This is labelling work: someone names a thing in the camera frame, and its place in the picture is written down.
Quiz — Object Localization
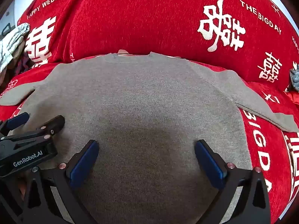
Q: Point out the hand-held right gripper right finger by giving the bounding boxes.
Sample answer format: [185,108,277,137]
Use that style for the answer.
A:
[195,139,271,224]

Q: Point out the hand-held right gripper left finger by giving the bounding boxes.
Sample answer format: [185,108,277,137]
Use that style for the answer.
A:
[22,139,100,224]

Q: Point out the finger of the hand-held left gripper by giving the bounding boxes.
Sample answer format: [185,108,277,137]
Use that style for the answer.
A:
[0,112,30,136]
[7,115,65,143]

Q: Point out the grey knit sweater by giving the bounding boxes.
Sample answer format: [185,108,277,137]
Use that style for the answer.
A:
[0,51,299,224]

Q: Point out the dark patterned garment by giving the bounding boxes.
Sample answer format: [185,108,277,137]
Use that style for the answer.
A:
[9,42,31,75]

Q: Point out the grey white striped cloth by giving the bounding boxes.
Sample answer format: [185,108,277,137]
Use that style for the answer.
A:
[0,23,31,73]

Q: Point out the red gold embroidered cloth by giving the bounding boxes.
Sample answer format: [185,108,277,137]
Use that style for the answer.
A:
[284,89,299,104]

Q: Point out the grey blue fleece cloth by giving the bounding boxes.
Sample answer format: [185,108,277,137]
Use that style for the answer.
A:
[289,64,299,90]

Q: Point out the red printed sofa cover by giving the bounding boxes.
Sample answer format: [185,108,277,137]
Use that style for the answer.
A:
[0,0,299,222]

